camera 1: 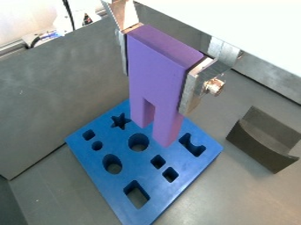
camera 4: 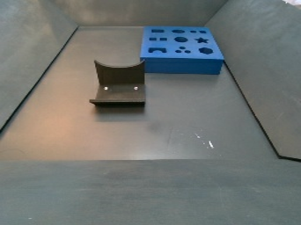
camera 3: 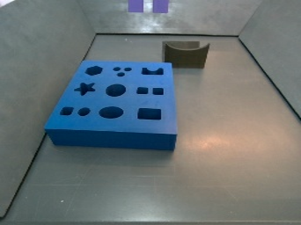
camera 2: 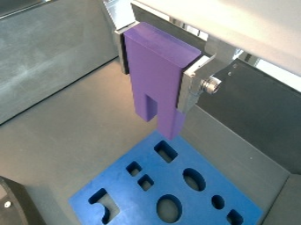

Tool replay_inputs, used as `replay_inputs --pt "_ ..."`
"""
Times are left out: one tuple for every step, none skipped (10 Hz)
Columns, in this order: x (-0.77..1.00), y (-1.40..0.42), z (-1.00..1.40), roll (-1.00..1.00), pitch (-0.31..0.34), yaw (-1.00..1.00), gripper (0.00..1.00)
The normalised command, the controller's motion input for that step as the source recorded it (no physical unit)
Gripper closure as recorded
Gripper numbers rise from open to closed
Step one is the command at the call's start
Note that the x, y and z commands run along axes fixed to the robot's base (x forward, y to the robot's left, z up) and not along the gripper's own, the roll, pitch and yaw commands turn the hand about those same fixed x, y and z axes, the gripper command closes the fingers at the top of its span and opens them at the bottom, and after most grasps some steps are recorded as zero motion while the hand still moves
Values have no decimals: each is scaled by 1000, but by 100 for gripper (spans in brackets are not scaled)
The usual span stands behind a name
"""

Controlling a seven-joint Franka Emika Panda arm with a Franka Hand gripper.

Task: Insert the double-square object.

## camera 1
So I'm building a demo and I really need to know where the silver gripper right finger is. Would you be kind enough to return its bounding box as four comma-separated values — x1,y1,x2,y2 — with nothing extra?
178,37,240,115

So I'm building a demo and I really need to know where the blue shape-sorting insertion board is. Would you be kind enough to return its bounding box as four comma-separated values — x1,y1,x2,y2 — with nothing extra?
65,101,222,225

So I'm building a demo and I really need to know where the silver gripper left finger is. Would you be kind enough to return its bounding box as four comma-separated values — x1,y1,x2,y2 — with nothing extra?
101,0,141,75

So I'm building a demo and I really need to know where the aluminium rail with cables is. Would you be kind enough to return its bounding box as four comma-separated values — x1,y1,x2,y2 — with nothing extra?
0,0,103,57

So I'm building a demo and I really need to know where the purple double-square peg object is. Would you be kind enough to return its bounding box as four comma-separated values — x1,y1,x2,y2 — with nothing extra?
127,25,203,147

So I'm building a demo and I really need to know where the dark grey curved block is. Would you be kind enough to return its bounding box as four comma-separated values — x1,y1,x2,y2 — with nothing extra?
226,106,301,174

